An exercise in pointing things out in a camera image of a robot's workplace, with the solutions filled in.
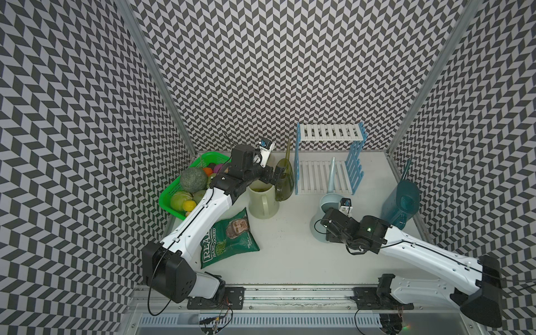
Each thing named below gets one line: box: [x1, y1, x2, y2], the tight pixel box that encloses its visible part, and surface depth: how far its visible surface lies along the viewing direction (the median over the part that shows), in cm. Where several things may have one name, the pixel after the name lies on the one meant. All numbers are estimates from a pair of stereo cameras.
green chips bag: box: [199, 207, 261, 270], surface depth 83 cm
